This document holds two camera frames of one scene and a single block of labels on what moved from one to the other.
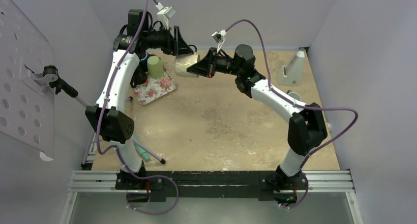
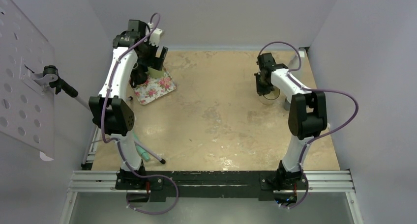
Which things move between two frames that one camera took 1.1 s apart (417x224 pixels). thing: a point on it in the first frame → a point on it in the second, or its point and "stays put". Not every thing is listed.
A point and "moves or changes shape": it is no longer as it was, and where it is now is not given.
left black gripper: (176, 45) → (154, 62)
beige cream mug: (182, 62) moves or changes shape
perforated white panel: (27, 108) stays put
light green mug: (155, 68) stays put
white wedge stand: (289, 74) stays put
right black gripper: (205, 67) → (261, 90)
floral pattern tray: (154, 88) stays put
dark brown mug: (139, 77) stays put
